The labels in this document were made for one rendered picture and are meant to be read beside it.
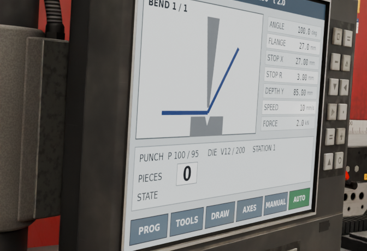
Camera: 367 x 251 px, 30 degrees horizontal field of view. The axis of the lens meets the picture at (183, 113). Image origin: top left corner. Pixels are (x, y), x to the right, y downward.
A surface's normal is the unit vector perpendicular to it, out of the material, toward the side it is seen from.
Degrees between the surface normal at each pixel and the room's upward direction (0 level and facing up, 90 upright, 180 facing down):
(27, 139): 90
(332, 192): 90
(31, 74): 90
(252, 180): 90
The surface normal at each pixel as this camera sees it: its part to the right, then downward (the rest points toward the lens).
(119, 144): 0.11, 0.06
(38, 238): -0.81, -0.02
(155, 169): 0.78, 0.08
